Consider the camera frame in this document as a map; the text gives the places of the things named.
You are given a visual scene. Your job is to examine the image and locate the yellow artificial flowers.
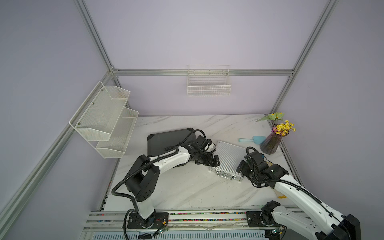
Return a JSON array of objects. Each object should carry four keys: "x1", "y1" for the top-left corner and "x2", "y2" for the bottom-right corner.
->
[{"x1": 257, "y1": 113, "x2": 296, "y2": 137}]

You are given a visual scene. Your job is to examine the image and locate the purple glass vase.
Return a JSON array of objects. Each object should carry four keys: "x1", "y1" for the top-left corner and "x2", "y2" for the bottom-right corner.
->
[{"x1": 260, "y1": 131, "x2": 286, "y2": 155}]

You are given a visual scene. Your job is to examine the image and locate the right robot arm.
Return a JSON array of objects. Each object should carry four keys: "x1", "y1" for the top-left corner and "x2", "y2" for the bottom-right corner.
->
[{"x1": 237, "y1": 147, "x2": 362, "y2": 240}]

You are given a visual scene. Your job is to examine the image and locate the aluminium frame rail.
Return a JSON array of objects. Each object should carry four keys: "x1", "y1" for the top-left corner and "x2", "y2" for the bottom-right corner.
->
[{"x1": 82, "y1": 208, "x2": 334, "y2": 232}]

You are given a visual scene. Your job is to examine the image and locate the white wire wall basket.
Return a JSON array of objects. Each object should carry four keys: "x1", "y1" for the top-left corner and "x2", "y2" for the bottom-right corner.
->
[{"x1": 187, "y1": 65, "x2": 232, "y2": 97}]

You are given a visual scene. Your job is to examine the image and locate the teal plastic scoop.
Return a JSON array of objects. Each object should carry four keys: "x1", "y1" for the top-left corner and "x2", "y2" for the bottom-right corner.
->
[{"x1": 238, "y1": 136, "x2": 266, "y2": 145}]

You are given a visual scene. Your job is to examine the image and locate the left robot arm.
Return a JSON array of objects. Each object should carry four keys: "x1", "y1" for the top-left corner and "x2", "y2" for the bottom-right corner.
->
[{"x1": 112, "y1": 130, "x2": 220, "y2": 228}]

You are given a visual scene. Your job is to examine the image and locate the white two-tier mesh shelf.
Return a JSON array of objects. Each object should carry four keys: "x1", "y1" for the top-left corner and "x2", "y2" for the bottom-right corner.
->
[{"x1": 69, "y1": 82, "x2": 139, "y2": 159}]

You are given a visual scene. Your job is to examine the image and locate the silver aluminium poker case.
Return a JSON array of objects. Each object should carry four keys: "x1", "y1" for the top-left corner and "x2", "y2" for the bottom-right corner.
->
[{"x1": 209, "y1": 141, "x2": 246, "y2": 182}]

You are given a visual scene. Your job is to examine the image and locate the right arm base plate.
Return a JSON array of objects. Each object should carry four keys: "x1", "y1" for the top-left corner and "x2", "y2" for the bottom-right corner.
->
[{"x1": 246, "y1": 211, "x2": 286, "y2": 228}]

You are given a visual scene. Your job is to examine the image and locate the dark grey poker case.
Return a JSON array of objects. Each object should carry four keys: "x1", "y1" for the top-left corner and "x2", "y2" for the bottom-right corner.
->
[{"x1": 147, "y1": 128, "x2": 194, "y2": 157}]

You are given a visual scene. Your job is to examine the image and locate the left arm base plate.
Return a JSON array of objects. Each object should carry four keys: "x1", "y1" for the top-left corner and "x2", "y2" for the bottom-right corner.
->
[{"x1": 127, "y1": 212, "x2": 169, "y2": 229}]

